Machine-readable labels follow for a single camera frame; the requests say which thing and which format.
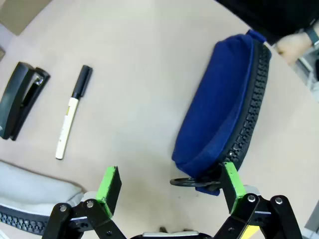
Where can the black wristwatch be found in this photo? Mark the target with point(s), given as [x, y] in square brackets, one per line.
[313, 36]

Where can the blue zipper pouch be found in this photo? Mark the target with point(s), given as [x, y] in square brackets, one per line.
[216, 107]

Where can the person left hand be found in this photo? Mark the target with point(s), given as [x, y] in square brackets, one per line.
[295, 46]

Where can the person in black top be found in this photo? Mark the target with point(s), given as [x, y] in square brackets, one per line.
[274, 15]

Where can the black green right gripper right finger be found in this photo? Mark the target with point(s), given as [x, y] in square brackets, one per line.
[235, 189]

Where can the black stapler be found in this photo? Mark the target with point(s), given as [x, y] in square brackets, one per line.
[15, 99]

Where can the white marker with black cap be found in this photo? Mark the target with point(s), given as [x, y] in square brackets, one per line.
[68, 117]

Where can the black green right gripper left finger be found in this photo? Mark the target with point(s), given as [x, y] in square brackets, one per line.
[109, 194]

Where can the grey zipper pouch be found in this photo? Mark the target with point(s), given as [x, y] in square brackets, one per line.
[30, 189]

